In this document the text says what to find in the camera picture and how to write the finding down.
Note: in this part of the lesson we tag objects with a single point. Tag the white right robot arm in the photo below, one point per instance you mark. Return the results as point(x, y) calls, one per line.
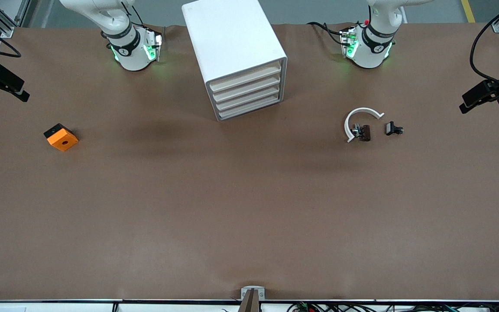
point(128, 47)

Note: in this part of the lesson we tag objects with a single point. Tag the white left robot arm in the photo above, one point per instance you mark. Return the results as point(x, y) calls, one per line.
point(373, 47)

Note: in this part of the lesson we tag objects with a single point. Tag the orange box with black base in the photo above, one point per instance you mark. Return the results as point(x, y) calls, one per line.
point(63, 139)

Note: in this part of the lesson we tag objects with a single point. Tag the yellow floor tape strip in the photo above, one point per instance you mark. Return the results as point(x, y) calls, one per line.
point(468, 11)

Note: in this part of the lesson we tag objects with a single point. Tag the small black clip component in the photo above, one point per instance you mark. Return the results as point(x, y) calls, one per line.
point(391, 128)

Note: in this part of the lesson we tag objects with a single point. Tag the white curved plastic piece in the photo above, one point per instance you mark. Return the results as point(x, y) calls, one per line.
point(362, 109)

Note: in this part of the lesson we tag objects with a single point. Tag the dark brown metal component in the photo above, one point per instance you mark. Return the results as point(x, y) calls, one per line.
point(364, 132)

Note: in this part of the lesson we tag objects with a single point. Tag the white table edge rail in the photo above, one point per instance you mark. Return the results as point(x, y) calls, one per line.
point(59, 307)

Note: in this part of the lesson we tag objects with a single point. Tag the grey metal bracket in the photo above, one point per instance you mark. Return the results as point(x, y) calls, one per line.
point(245, 290)

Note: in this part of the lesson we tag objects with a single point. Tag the brown camera mount pole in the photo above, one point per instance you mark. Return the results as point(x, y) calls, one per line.
point(250, 303)

